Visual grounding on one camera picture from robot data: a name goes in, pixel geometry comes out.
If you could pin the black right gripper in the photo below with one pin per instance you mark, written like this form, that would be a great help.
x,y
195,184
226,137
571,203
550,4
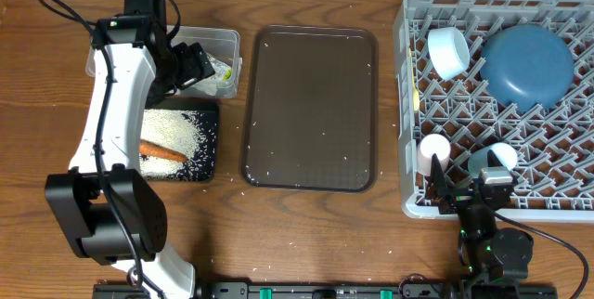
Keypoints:
x,y
456,198

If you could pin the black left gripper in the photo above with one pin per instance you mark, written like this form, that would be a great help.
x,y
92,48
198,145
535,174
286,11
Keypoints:
x,y
197,71

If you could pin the small blue cup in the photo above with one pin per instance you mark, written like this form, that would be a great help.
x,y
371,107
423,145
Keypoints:
x,y
505,153

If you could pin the white tissue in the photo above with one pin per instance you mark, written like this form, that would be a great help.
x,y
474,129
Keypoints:
x,y
213,86

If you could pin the pink cup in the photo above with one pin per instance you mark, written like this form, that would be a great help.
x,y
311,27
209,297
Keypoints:
x,y
432,144

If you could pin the green snack wrapper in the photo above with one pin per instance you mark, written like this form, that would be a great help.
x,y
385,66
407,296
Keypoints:
x,y
227,74

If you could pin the orange carrot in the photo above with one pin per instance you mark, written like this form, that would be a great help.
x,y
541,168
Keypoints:
x,y
150,149

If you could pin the light blue rice bowl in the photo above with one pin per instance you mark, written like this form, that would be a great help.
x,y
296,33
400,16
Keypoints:
x,y
449,52

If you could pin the dark blue plate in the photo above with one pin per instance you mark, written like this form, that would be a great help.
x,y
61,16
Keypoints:
x,y
527,65

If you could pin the yellow plastic spoon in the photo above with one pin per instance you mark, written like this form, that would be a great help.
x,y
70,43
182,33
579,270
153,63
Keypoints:
x,y
415,91

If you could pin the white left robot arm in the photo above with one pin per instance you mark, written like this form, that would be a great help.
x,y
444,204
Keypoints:
x,y
105,208

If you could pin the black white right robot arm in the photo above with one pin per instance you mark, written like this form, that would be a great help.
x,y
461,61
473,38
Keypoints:
x,y
497,258

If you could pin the black waste tray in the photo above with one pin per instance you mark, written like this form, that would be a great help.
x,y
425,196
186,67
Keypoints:
x,y
209,150

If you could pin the grey dishwasher rack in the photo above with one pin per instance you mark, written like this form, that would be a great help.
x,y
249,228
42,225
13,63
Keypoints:
x,y
554,172

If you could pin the clear plastic bin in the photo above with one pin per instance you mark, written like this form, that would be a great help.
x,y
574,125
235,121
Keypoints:
x,y
218,48

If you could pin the spilled white rice pile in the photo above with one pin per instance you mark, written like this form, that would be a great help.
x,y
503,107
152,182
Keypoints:
x,y
176,136

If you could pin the dark brown serving tray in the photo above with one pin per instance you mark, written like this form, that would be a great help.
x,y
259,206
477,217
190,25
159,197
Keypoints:
x,y
311,120

